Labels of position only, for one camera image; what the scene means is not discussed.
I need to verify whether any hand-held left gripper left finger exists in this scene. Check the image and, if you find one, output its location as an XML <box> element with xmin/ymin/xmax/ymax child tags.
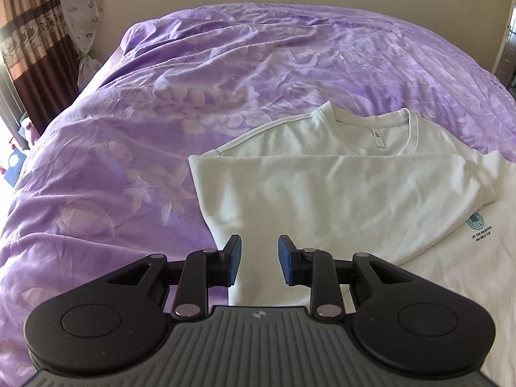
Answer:
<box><xmin>103</xmin><ymin>234</ymin><xmax>243</xmax><ymax>320</ymax></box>

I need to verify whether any purple floral bedspread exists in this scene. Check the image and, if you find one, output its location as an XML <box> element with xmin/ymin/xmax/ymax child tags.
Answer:
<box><xmin>0</xmin><ymin>2</ymin><xmax>516</xmax><ymax>387</ymax></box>

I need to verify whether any brown striped curtain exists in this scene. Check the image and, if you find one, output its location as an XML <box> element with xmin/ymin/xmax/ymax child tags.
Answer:
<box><xmin>0</xmin><ymin>0</ymin><xmax>81</xmax><ymax>138</ymax></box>

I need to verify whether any white t-shirt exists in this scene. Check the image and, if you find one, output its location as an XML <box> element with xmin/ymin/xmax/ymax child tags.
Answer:
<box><xmin>189</xmin><ymin>102</ymin><xmax>516</xmax><ymax>387</ymax></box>

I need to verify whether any white furniture edge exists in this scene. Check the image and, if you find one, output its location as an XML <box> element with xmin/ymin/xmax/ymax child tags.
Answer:
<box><xmin>492</xmin><ymin>4</ymin><xmax>516</xmax><ymax>89</ymax></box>

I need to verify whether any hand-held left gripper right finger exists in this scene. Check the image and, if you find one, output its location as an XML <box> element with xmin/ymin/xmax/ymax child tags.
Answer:
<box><xmin>277</xmin><ymin>234</ymin><xmax>412</xmax><ymax>317</ymax></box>

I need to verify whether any white patterned tied curtain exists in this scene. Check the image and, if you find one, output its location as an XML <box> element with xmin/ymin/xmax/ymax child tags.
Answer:
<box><xmin>60</xmin><ymin>0</ymin><xmax>106</xmax><ymax>86</ymax></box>

